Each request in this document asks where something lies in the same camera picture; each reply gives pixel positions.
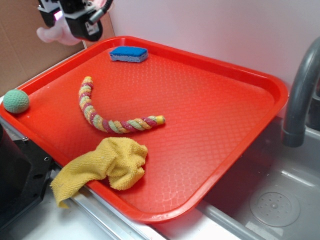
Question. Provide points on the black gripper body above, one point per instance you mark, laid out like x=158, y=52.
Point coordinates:
x=55, y=11

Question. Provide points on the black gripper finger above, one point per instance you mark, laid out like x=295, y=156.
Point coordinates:
x=81, y=28

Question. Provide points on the pink plush bunny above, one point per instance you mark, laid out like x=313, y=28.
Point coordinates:
x=61, y=33

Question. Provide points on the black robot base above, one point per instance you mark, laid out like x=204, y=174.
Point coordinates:
x=25, y=169

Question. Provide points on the brown cardboard panel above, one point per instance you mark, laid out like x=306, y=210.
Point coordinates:
x=22, y=54

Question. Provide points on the blue sponge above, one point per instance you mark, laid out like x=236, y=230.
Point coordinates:
x=131, y=54

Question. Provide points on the green textured ball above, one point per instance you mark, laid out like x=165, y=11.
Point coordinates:
x=16, y=101

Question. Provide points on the yellow terry cloth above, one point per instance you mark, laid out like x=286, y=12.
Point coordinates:
x=118, y=159

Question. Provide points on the grey faucet spout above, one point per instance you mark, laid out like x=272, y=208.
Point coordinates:
x=303, y=106

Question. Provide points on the grey sink basin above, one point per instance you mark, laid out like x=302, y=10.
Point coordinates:
x=272, y=192

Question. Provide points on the multicolour twisted rope toy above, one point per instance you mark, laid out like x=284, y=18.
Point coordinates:
x=112, y=126

